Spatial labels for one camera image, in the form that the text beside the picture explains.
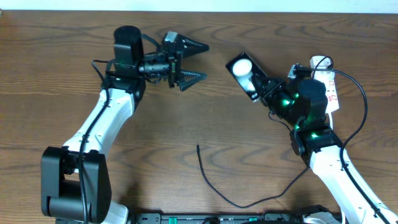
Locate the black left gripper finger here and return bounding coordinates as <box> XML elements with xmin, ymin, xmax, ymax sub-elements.
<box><xmin>177</xmin><ymin>70</ymin><xmax>207</xmax><ymax>91</ymax></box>
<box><xmin>182</xmin><ymin>35</ymin><xmax>210</xmax><ymax>58</ymax></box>

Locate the black Samsung Galaxy smartphone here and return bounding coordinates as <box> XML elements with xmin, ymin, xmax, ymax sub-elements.
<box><xmin>225</xmin><ymin>52</ymin><xmax>269</xmax><ymax>101</ymax></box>

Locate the black charger cable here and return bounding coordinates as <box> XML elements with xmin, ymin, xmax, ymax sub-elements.
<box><xmin>196</xmin><ymin>55</ymin><xmax>335</xmax><ymax>210</ymax></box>

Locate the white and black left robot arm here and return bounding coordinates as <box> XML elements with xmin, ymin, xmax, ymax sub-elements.
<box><xmin>41</xmin><ymin>26</ymin><xmax>209</xmax><ymax>223</ymax></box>

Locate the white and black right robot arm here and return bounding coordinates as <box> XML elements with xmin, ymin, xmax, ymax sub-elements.
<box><xmin>251</xmin><ymin>75</ymin><xmax>397</xmax><ymax>223</ymax></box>

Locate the white charger plug adapter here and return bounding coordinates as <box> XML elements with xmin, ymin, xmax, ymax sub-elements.
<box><xmin>310</xmin><ymin>55</ymin><xmax>334</xmax><ymax>69</ymax></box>

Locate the white power strip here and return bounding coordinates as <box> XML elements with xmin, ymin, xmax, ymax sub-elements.
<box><xmin>312</xmin><ymin>69</ymin><xmax>339</xmax><ymax>114</ymax></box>

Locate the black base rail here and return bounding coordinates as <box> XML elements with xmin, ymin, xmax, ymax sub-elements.
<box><xmin>124</xmin><ymin>212</ymin><xmax>343</xmax><ymax>224</ymax></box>

